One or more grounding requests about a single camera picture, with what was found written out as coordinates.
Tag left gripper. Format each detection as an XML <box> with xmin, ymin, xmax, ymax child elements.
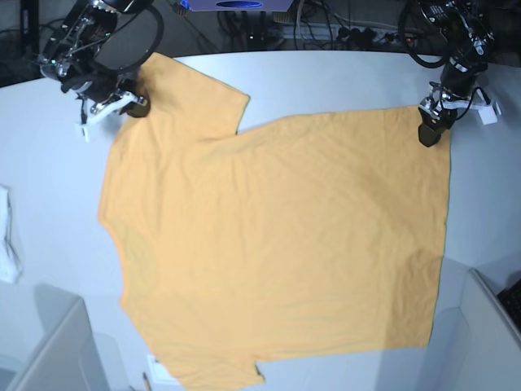
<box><xmin>418</xmin><ymin>60</ymin><xmax>488</xmax><ymax>147</ymax></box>

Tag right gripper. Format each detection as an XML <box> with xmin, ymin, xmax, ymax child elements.
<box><xmin>60</xmin><ymin>71</ymin><xmax>151</xmax><ymax>118</ymax></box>

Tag orange T-shirt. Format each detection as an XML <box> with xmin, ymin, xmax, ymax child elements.
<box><xmin>99</xmin><ymin>54</ymin><xmax>450</xmax><ymax>390</ymax></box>

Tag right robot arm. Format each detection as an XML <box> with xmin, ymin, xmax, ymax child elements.
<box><xmin>38</xmin><ymin>1</ymin><xmax>164</xmax><ymax>125</ymax></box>

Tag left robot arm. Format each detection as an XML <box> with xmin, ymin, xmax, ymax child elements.
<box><xmin>397</xmin><ymin>1</ymin><xmax>501</xmax><ymax>147</ymax></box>

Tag blue grey box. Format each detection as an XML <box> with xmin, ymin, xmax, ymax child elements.
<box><xmin>187</xmin><ymin>0</ymin><xmax>293</xmax><ymax>11</ymax></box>

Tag black keyboard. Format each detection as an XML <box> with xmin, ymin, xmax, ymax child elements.
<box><xmin>497</xmin><ymin>280</ymin><xmax>521</xmax><ymax>329</ymax></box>

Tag white cloth at left edge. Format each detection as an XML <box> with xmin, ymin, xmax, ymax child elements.
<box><xmin>1</xmin><ymin>185</ymin><xmax>23</xmax><ymax>284</ymax></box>

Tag grey partition right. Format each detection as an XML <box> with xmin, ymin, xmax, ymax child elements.
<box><xmin>423</xmin><ymin>270</ymin><xmax>520</xmax><ymax>390</ymax></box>

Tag grey partition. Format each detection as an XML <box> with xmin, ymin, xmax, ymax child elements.
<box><xmin>423</xmin><ymin>270</ymin><xmax>520</xmax><ymax>390</ymax></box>
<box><xmin>1</xmin><ymin>283</ymin><xmax>110</xmax><ymax>390</ymax></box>

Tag grey partition left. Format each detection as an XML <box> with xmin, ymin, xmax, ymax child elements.
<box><xmin>1</xmin><ymin>283</ymin><xmax>110</xmax><ymax>390</ymax></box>

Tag white paper label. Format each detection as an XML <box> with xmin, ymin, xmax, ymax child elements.
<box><xmin>147</xmin><ymin>354</ymin><xmax>181</xmax><ymax>386</ymax></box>

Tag pencil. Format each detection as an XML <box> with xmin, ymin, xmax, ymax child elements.
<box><xmin>142</xmin><ymin>372</ymin><xmax>152</xmax><ymax>391</ymax></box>

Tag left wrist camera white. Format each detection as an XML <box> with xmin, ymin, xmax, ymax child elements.
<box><xmin>440</xmin><ymin>86</ymin><xmax>502</xmax><ymax>125</ymax></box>

